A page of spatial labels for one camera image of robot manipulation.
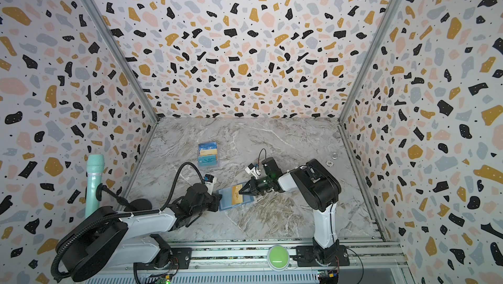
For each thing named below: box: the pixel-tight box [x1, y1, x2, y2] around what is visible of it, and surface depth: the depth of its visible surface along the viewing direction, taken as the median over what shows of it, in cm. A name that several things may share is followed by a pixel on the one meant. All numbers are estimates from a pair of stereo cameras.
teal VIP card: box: [197, 154, 218, 167], surface depth 101 cm
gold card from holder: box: [231, 183, 243, 205], surface depth 90 cm
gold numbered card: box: [199, 148, 218, 157], surface depth 102 cm
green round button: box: [267, 244, 291, 272], surface depth 74 cm
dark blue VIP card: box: [198, 141, 218, 153], surface depth 103 cm
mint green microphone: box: [85, 153, 105, 220], surface depth 63 cm
